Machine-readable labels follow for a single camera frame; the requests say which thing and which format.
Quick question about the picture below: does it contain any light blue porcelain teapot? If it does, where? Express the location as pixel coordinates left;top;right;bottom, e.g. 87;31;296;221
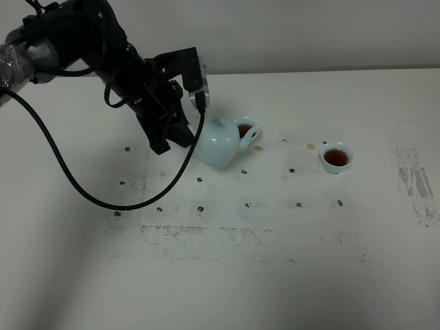
195;117;255;168

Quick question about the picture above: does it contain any right blue porcelain teacup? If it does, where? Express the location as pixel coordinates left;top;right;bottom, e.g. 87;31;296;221
320;142;354;175

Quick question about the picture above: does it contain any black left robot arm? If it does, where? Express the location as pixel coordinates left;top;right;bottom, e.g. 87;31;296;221
6;1;202;155

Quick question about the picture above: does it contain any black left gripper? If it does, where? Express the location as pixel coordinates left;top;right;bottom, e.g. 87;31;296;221
109;58;194;154

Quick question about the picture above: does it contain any black left camera cable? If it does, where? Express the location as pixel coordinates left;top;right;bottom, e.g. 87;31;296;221
0;6;208;210

